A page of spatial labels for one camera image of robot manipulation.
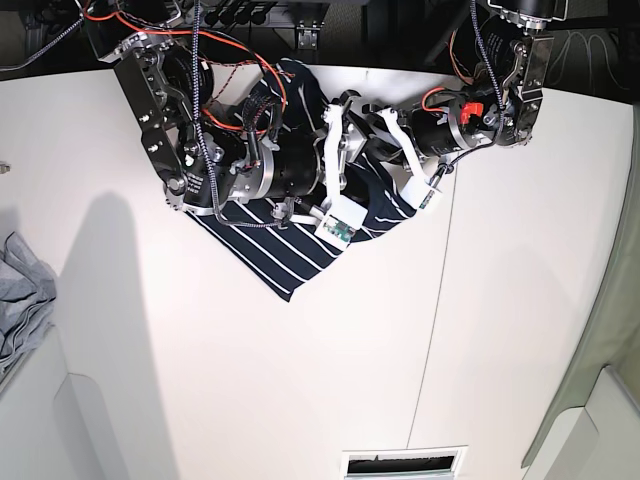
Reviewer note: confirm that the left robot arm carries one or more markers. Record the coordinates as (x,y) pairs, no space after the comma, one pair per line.
(501,59)

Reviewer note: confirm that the black power strip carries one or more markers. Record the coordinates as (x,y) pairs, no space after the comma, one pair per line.
(243,13)

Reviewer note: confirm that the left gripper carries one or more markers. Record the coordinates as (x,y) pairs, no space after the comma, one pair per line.
(410,137)

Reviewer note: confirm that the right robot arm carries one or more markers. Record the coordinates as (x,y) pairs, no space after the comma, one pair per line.
(231,136)

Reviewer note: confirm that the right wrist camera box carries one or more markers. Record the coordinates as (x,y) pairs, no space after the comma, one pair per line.
(342,220)

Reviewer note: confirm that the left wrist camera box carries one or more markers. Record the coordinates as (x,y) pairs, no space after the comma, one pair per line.
(419,194)

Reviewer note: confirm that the white floor vent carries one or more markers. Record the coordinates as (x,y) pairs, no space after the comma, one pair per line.
(408,464)

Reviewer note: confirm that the navy white striped t-shirt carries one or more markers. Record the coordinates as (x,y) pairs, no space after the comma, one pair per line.
(285,258)

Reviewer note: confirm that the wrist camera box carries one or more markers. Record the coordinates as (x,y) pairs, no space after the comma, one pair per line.
(419,194)
(342,220)

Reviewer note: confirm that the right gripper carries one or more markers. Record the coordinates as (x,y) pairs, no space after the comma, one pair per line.
(302,171)

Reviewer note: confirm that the grey cloth pile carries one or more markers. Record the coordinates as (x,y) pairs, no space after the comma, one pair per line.
(28,294)

